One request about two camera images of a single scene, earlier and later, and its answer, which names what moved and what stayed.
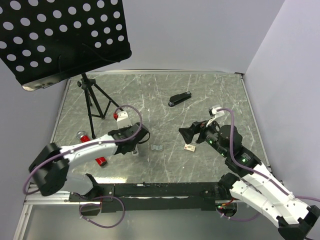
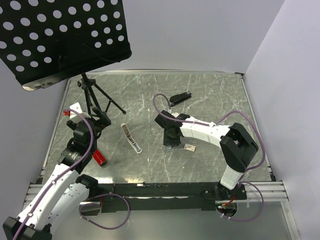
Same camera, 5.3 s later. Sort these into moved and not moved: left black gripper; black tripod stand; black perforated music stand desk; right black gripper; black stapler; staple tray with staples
Moved: right black gripper; left black gripper; staple tray with staples
Not moved: black tripod stand; black perforated music stand desk; black stapler
